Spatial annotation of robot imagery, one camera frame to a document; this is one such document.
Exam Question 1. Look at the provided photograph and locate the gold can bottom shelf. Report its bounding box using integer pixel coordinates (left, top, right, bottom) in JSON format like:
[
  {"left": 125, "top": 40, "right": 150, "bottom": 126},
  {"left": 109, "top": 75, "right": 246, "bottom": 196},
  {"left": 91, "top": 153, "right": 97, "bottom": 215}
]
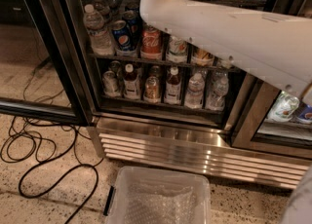
[{"left": 143, "top": 76, "right": 160, "bottom": 103}]

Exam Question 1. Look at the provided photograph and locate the silver can bottom shelf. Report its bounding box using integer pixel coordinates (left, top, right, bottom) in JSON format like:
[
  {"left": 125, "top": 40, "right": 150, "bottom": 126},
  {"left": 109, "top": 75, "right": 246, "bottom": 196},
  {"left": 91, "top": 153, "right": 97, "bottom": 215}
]
[{"left": 102, "top": 71, "right": 121, "bottom": 96}]

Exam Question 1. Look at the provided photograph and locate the brown tea bottle right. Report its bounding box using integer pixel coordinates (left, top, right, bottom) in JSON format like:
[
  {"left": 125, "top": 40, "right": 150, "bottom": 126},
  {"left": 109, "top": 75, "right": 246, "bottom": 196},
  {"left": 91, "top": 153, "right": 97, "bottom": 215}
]
[{"left": 164, "top": 66, "right": 181, "bottom": 105}]

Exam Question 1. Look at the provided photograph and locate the brown tea bottle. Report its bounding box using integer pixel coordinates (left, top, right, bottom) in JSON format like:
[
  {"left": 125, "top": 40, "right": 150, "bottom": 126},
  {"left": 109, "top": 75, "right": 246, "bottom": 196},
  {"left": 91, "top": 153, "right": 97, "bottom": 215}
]
[
  {"left": 164, "top": 66, "right": 181, "bottom": 105},
  {"left": 124, "top": 63, "right": 140, "bottom": 100}
]

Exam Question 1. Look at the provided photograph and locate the red coca cola can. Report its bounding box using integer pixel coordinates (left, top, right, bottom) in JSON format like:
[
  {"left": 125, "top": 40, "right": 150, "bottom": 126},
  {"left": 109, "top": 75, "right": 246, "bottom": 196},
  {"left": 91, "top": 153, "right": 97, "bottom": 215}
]
[{"left": 141, "top": 25, "right": 162, "bottom": 54}]

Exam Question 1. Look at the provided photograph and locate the water bottle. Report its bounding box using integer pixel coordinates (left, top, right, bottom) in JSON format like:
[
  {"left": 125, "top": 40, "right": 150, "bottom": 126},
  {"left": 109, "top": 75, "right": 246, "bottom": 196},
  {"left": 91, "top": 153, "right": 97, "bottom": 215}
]
[
  {"left": 206, "top": 77, "right": 229, "bottom": 111},
  {"left": 184, "top": 73, "right": 205, "bottom": 109}
]

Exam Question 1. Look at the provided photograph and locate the blue pepsi can front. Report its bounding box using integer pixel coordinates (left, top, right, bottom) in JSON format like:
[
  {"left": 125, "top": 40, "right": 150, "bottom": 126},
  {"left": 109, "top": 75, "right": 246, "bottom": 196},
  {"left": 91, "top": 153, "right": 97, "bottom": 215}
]
[{"left": 111, "top": 19, "right": 134, "bottom": 51}]

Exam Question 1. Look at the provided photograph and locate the black cable on floor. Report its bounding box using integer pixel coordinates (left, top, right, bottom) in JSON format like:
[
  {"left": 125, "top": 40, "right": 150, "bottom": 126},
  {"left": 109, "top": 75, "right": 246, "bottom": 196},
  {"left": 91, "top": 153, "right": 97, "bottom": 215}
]
[{"left": 0, "top": 56, "right": 105, "bottom": 224}]

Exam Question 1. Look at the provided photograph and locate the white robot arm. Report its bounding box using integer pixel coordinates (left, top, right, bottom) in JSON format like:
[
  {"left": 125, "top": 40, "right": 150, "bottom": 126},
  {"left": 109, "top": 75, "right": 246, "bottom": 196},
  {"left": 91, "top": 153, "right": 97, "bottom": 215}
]
[{"left": 139, "top": 0, "right": 312, "bottom": 162}]

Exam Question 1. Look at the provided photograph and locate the blue pepsi can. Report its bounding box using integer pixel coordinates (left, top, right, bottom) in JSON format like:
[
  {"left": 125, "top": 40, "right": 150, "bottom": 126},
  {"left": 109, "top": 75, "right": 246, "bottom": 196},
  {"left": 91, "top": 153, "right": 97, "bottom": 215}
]
[
  {"left": 111, "top": 19, "right": 134, "bottom": 51},
  {"left": 122, "top": 10, "right": 140, "bottom": 41}
]

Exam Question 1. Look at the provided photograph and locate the brown tea bottle left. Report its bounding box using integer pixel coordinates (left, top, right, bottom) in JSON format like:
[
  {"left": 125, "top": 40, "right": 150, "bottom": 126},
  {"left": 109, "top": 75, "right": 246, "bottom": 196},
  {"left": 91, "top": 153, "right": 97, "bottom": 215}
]
[{"left": 124, "top": 63, "right": 140, "bottom": 100}]

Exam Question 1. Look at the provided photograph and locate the open glass fridge door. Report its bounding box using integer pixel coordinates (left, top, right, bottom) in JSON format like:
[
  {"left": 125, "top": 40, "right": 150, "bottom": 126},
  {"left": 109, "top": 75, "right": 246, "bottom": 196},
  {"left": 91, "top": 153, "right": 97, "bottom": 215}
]
[{"left": 0, "top": 0, "right": 92, "bottom": 126}]

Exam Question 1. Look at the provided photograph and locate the white green soda can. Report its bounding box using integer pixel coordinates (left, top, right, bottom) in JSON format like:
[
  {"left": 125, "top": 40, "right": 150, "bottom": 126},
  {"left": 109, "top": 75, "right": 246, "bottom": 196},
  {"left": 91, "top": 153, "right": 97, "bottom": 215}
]
[{"left": 169, "top": 35, "right": 187, "bottom": 56}]

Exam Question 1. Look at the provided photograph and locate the gold orange soda can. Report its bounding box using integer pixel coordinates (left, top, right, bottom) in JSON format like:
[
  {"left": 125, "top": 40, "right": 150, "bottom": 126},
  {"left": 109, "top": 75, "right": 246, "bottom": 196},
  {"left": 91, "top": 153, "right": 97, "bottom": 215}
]
[{"left": 193, "top": 47, "right": 215, "bottom": 60}]

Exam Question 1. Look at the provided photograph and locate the water bottle bottom left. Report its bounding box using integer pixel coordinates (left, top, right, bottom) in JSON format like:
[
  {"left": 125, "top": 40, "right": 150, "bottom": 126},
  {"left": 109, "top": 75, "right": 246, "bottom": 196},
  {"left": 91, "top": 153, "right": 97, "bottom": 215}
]
[{"left": 184, "top": 73, "right": 205, "bottom": 109}]

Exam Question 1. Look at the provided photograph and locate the clear plastic storage bin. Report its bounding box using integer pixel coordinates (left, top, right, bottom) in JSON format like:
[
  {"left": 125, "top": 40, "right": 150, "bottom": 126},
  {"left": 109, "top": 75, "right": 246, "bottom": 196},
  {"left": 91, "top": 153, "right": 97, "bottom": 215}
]
[{"left": 103, "top": 167, "right": 212, "bottom": 224}]

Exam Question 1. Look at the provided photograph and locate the pepsi can right compartment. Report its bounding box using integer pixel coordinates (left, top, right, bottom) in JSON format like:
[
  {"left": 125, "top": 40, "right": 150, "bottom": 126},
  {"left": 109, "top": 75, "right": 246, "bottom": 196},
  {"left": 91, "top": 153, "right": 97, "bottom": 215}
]
[{"left": 295, "top": 104, "right": 312, "bottom": 124}]

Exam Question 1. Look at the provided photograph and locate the bubble wrap sheet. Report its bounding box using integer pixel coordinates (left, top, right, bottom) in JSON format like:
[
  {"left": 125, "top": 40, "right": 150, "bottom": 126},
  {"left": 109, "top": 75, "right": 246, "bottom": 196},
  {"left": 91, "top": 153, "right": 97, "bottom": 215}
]
[{"left": 124, "top": 184, "right": 196, "bottom": 224}]

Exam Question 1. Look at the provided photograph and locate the white can right compartment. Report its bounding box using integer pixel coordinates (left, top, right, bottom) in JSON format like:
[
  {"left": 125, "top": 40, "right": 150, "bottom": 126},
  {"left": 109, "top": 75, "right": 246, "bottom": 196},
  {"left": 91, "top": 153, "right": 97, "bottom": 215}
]
[{"left": 267, "top": 92, "right": 299, "bottom": 123}]

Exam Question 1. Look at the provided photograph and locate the blue pepsi can behind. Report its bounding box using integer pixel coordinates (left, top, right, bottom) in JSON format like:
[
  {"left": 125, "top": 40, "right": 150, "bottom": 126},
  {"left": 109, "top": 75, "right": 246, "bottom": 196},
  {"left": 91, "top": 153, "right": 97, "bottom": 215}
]
[{"left": 122, "top": 10, "right": 140, "bottom": 41}]

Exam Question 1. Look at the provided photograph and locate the water bottle bottom right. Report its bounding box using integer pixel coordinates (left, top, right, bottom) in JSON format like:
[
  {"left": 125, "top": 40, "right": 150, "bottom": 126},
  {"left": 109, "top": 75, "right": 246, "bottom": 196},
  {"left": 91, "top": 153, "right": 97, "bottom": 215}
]
[{"left": 206, "top": 77, "right": 229, "bottom": 111}]

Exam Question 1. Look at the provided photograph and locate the stainless steel display fridge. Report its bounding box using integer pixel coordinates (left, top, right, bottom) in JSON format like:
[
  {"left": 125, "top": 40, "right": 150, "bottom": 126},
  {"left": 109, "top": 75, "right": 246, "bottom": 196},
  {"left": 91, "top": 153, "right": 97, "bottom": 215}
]
[{"left": 61, "top": 0, "right": 312, "bottom": 189}]

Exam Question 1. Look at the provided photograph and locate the clear water bottle middle shelf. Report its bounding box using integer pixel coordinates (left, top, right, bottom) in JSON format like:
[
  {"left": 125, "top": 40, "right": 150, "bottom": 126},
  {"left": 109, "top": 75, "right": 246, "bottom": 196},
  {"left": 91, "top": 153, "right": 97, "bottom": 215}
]
[{"left": 83, "top": 4, "right": 114, "bottom": 56}]

